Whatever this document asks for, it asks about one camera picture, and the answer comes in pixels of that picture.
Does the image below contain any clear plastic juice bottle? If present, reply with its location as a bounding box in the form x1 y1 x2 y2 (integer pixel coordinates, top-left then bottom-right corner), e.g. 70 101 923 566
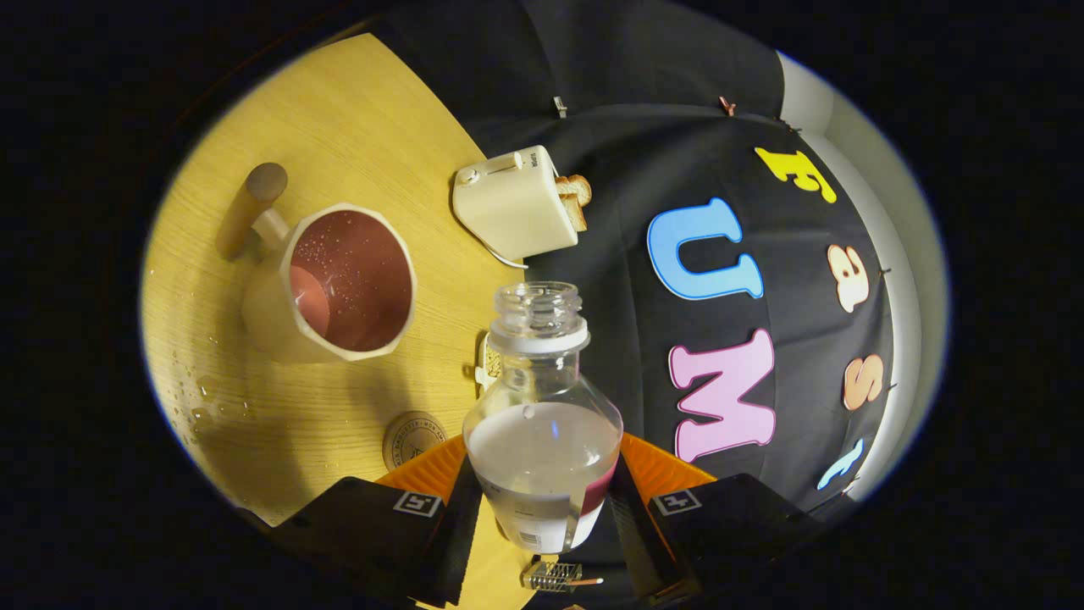
462 281 625 556

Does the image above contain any wooden table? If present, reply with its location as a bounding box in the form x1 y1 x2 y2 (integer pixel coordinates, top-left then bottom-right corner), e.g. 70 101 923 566
140 32 543 610

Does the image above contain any white toaster cable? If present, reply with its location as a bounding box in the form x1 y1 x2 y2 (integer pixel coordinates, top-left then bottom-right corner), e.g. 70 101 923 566
483 241 530 270

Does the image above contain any cream cup with wooden handle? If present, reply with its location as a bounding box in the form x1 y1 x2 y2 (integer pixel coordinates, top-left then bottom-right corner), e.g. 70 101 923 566
216 163 418 365

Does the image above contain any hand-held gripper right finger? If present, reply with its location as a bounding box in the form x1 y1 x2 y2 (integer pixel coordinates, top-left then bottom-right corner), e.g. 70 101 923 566
608 432 835 607

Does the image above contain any cream toaster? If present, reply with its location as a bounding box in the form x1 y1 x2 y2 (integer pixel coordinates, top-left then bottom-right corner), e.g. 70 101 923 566
451 145 580 261

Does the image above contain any white divided grain dish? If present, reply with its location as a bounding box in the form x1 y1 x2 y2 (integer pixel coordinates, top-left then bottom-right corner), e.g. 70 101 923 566
464 332 502 395

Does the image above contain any black backdrop cloth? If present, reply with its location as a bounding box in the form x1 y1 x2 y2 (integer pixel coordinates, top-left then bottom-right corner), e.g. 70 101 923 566
373 0 897 610

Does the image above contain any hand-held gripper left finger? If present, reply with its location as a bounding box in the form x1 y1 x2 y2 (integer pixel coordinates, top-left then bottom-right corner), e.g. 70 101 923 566
254 434 485 609

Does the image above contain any round cork coaster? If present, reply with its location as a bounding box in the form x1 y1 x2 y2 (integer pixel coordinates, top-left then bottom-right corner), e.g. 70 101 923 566
382 411 450 472

